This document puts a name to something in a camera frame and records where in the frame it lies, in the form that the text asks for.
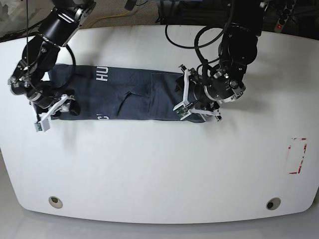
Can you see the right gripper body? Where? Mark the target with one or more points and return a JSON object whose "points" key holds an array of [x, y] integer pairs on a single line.
{"points": [[48, 97]]}

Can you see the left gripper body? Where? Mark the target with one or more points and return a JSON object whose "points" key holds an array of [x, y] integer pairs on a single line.
{"points": [[204, 94]]}

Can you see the dark blue T-shirt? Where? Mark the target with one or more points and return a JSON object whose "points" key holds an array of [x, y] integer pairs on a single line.
{"points": [[110, 93]]}

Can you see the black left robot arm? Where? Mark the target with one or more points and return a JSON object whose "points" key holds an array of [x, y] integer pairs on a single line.
{"points": [[239, 36]]}

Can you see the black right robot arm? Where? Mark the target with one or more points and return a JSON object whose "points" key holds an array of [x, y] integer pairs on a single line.
{"points": [[39, 57]]}

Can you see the red tape rectangle marking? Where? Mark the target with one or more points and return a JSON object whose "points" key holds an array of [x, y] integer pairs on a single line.
{"points": [[296, 155]]}

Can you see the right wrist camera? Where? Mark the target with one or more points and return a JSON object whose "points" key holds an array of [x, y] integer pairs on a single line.
{"points": [[42, 125]]}

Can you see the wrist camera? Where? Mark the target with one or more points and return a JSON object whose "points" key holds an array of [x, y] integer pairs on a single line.
{"points": [[42, 125], [183, 112]]}

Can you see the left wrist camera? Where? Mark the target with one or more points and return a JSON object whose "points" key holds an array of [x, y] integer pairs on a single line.
{"points": [[183, 112]]}

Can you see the left table cable grommet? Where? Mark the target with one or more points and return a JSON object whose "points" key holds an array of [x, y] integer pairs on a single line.
{"points": [[55, 202]]}

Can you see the table cable grommet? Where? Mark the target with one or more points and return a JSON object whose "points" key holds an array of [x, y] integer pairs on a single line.
{"points": [[273, 204], [55, 202]]}

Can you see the right table cable grommet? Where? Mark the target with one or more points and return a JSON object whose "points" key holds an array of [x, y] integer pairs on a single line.
{"points": [[273, 204]]}

